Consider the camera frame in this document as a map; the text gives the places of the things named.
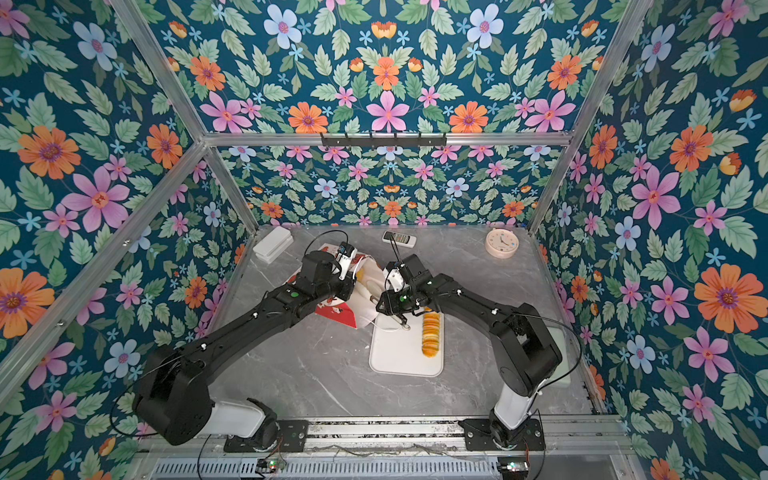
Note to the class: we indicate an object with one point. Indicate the white plastic box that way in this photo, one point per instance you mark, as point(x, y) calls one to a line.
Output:
point(273, 244)

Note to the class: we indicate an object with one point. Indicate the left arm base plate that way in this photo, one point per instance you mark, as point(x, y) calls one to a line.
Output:
point(284, 436)

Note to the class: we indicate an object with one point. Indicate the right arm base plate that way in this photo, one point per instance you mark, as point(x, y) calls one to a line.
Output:
point(488, 435)

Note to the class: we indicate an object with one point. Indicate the pink round clock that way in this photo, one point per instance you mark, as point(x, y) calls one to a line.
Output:
point(501, 243)

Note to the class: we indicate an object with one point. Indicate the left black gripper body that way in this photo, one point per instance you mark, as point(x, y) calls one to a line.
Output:
point(337, 285)

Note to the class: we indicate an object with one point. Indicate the black hook rail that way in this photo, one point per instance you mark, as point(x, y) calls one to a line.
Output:
point(382, 140)

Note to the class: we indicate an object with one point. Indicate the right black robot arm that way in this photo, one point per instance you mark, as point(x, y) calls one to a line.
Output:
point(525, 352)

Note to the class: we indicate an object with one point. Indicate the long twisted bread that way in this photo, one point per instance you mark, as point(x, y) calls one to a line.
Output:
point(431, 334)

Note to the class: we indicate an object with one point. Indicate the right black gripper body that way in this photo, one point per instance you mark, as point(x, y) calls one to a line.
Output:
point(402, 301)

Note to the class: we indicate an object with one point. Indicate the white rectangular tray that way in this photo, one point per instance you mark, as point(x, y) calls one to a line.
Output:
point(396, 351)

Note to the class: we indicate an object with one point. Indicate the white remote control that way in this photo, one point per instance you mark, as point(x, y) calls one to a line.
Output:
point(399, 239)

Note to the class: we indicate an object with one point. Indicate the red white paper bag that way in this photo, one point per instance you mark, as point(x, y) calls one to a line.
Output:
point(358, 311)

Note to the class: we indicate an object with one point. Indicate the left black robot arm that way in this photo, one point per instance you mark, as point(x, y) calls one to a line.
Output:
point(173, 396)

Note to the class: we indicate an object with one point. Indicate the pale green object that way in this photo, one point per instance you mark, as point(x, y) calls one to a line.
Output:
point(562, 338)

